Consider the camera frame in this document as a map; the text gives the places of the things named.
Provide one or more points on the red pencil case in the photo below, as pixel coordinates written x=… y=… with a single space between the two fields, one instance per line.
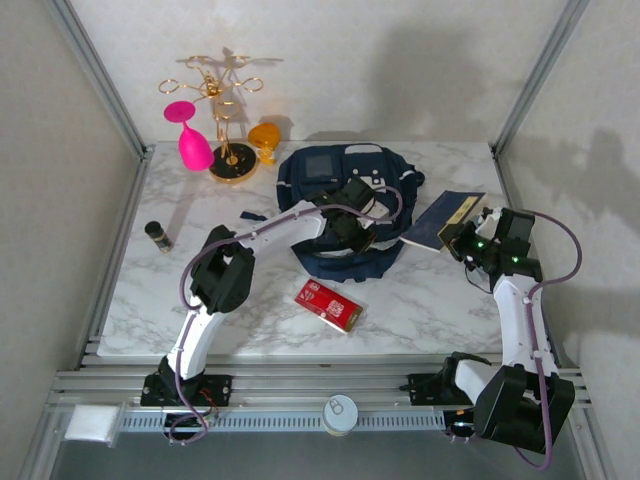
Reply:
x=325 y=305

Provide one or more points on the orange glass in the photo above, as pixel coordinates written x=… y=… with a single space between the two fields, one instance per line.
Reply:
x=262 y=135

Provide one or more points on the aluminium front frame rails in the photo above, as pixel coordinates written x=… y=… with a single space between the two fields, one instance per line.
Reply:
x=300 y=385

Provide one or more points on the silver tin can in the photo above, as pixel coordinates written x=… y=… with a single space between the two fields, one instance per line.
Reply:
x=340 y=410

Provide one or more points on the aluminium left frame post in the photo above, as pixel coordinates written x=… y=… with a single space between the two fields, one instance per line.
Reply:
x=100 y=75

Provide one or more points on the aluminium frame post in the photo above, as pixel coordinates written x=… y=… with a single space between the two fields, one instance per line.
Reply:
x=538 y=75
x=100 y=75

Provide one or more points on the small black bottle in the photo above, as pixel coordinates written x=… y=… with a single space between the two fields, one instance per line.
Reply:
x=159 y=239

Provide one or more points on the aluminium left side rail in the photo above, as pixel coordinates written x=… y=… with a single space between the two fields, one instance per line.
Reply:
x=112 y=260

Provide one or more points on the navy blue backpack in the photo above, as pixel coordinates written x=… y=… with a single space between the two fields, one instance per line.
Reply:
x=300 y=180

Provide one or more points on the aluminium right frame post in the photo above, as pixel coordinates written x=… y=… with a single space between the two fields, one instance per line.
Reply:
x=538 y=75

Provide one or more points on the aluminium rail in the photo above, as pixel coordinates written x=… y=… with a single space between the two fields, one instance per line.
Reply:
x=112 y=260
x=504 y=162

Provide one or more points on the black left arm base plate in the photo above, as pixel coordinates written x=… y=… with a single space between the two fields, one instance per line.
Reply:
x=215 y=387

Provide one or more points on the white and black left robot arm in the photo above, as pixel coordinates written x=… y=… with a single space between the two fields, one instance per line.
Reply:
x=195 y=340

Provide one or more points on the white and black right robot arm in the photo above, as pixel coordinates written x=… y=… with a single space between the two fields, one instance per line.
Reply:
x=520 y=320

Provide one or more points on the aluminium right side rail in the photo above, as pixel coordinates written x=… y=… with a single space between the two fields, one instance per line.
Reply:
x=504 y=162

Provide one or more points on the navy blue book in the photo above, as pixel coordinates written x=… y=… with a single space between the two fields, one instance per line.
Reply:
x=435 y=220

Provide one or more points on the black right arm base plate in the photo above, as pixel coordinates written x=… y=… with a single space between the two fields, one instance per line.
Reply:
x=420 y=387

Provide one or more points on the pink wine glass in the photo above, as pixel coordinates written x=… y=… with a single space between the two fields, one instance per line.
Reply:
x=195 y=150

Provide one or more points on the white foam block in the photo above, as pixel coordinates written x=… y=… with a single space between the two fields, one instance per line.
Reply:
x=90 y=424

